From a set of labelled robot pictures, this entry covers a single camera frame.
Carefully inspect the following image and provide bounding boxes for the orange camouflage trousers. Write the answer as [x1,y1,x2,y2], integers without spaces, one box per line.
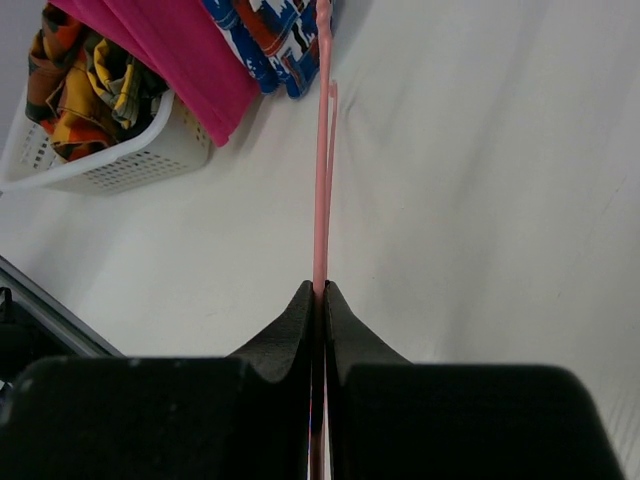
[25,4,168,162]

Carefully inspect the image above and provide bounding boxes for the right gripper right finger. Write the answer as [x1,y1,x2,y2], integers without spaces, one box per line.
[324,283,623,479]

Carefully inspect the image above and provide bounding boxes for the blue white patterned trousers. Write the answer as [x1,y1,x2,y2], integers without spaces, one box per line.
[203,0,320,99]

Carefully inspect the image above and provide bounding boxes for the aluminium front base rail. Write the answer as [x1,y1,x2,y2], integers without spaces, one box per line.
[0,254,126,396]

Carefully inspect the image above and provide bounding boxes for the pink trousers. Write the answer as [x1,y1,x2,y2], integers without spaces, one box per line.
[53,0,260,147]

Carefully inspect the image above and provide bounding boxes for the pink hanger of orange trousers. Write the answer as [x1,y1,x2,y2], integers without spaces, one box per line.
[309,1,338,479]

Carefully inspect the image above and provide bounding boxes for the white plastic basket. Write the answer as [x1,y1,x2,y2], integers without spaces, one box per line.
[1,90,212,196]

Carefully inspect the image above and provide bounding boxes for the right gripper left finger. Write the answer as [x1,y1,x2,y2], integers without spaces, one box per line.
[1,282,313,479]

